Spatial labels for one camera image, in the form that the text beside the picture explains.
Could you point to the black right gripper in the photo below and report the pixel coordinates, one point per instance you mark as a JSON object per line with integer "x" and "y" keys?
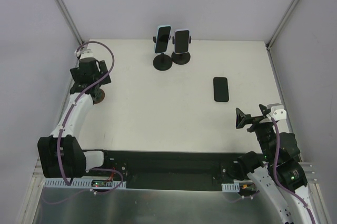
{"x": 255, "y": 121}

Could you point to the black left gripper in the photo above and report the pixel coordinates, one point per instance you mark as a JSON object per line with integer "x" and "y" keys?
{"x": 75, "y": 75}

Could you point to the wooden base phone stand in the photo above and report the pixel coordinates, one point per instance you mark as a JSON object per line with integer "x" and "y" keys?
{"x": 99, "y": 96}

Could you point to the black smartphone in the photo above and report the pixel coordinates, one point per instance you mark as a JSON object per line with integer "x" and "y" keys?
{"x": 221, "y": 89}

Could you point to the black round base phone stand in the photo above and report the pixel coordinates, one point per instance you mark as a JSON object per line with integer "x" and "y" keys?
{"x": 162, "y": 62}

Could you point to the blue case smartphone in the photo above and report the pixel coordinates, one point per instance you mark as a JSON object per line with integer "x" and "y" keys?
{"x": 162, "y": 38}

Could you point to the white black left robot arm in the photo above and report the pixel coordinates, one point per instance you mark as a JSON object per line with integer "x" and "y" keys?
{"x": 60, "y": 153}

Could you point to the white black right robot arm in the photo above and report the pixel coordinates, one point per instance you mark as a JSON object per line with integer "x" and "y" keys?
{"x": 278, "y": 176}

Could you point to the lilac case smartphone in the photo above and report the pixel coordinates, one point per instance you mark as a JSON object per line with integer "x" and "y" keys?
{"x": 182, "y": 40}

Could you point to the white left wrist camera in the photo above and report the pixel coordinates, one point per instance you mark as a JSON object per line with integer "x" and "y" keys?
{"x": 82, "y": 52}

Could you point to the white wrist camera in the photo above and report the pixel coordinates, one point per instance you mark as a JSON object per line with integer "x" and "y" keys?
{"x": 82, "y": 52}
{"x": 277, "y": 112}

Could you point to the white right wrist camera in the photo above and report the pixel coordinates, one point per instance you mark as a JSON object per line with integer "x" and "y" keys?
{"x": 277, "y": 112}

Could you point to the right white cable duct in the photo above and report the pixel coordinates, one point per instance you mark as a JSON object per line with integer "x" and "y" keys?
{"x": 239, "y": 186}

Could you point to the white cable duct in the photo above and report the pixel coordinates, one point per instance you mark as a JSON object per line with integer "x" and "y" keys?
{"x": 239, "y": 186}
{"x": 85, "y": 184}

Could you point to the left white cable duct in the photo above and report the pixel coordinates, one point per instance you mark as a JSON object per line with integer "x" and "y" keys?
{"x": 85, "y": 184}

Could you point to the left aluminium frame rail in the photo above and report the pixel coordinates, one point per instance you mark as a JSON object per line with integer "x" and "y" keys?
{"x": 31, "y": 211}

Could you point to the aluminium frame rail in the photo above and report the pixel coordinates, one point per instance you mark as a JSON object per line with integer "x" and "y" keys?
{"x": 287, "y": 16}
{"x": 31, "y": 211}

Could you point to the right aluminium frame rail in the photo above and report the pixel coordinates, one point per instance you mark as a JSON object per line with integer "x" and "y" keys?
{"x": 287, "y": 16}

